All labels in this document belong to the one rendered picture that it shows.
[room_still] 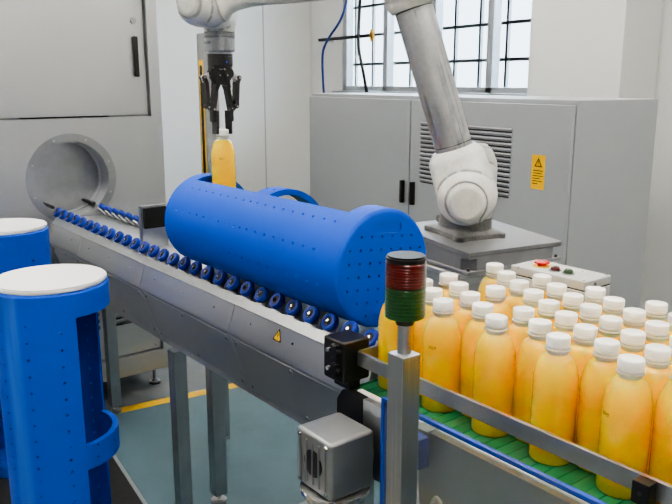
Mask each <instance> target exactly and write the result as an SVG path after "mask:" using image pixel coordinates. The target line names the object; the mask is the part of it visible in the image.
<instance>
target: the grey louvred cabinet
mask: <svg viewBox="0 0 672 504"><path fill-rule="evenodd" d="M459 98H460V101H461V105H462V109H463V112H464V116H465V119H466V123H467V126H468V130H469V133H470V137H471V140H472V141H474V142H476V143H485V144H488V146H489V147H490V148H491V149H492V150H493V152H494V154H495V157H496V160H497V167H498V169H497V191H498V197H497V203H496V206H495V208H494V210H493V212H492V220H496V221H499V222H502V223H505V224H508V225H512V226H515V227H518V228H521V229H524V230H528V231H531V232H534V233H537V234H540V235H543V236H547V237H550V238H553V239H556V240H559V241H562V245H561V246H557V247H553V255H554V254H557V256H558V257H561V260H560V261H554V262H553V263H558V264H562V265H567V266H571V267H576V268H580V269H585V270H589V271H594V272H598V273H603V274H608V275H611V282H610V292H609V296H616V297H621V298H623V299H625V306H624V308H628V307H634V308H639V305H640V294H641V283H642V273H643V262H644V251H645V240H646V229H647V219H648V208H649V197H650V186H651V175H652V164H653V154H654V143H655V132H656V121H657V110H658V99H645V98H600V97H555V96H510V95H465V94H459ZM309 106H310V196H311V197H312V198H313V199H314V200H315V201H316V202H317V203H318V204H319V206H323V207H328V208H332V209H337V210H342V211H346V212H350V211H352V210H354V209H356V208H358V207H361V206H365V205H378V206H383V207H388V208H393V209H397V210H400V211H402V212H404V213H406V214H407V215H409V216H410V217H411V218H412V219H413V220H414V221H415V222H422V221H432V220H436V216H437V214H440V210H439V208H438V204H437V196H436V194H435V190H434V186H433V181H432V177H431V173H430V168H429V162H430V160H431V157H432V155H433V154H434V153H436V152H435V149H434V146H433V142H432V139H431V135H430V132H429V129H428V125H427V122H426V118H425V115H424V112H423V108H422V105H421V101H420V98H419V95H418V93H312V96H310V97H309Z"/></svg>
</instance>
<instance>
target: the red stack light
mask: <svg viewBox="0 0 672 504"><path fill-rule="evenodd" d="M385 264H386V265H385V285H386V286H387V287H388V288H390V289H394V290H401V291H414V290H420V289H423V288H425V287H426V279H427V277H426V276H427V262H426V261H425V262H424V263H422V264H417V265H398V264H393V263H390V262H388V260H386V261H385Z"/></svg>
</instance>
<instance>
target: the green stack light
mask: <svg viewBox="0 0 672 504"><path fill-rule="evenodd" d="M425 312H426V287H425V288H423V289H420V290H414V291H401V290H394V289H390V288H388V287H387V286H386V285H385V317H386V318H387V319H389V320H392V321H396V322H416V321H420V320H422V319H424V318H425V315H426V313H425Z"/></svg>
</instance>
